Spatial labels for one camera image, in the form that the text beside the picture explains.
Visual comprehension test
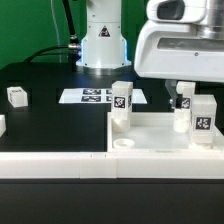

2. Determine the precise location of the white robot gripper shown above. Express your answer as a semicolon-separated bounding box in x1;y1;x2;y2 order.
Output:
134;0;224;105

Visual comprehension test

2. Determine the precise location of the white square table top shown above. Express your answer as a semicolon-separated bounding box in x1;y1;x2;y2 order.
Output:
107;112;224;152

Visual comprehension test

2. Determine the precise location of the white U-shaped obstacle fence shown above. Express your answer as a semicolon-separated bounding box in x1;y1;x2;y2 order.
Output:
0;115;224;180

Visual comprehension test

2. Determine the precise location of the white sheet with tag markers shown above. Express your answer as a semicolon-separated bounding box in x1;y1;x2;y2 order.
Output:
58;88;148;105

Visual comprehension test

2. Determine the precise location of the black cable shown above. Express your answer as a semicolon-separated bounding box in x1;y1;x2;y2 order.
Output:
22;0;82;64

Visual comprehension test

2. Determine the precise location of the grey thin cable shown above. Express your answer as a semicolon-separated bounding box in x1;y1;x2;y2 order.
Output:
50;0;63;64

